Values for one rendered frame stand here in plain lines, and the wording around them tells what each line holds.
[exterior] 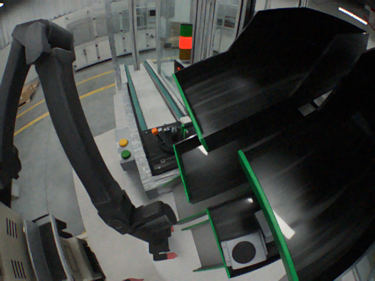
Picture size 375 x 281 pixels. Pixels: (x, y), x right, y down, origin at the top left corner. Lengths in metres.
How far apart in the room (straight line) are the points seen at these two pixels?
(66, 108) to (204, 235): 0.43
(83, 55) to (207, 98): 5.64
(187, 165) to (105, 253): 0.50
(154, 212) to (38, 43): 0.37
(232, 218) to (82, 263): 0.68
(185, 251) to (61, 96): 0.58
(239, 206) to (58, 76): 0.37
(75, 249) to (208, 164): 0.71
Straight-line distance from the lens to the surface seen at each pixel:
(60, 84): 0.26
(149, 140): 0.66
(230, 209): 0.27
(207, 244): 0.44
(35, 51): 0.27
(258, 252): 0.21
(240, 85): 0.19
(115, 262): 0.65
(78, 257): 0.80
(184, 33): 0.62
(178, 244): 0.59
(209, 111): 0.16
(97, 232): 0.68
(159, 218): 0.34
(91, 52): 5.74
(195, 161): 0.30
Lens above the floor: 1.45
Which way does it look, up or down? 48 degrees down
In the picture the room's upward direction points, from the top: 5 degrees clockwise
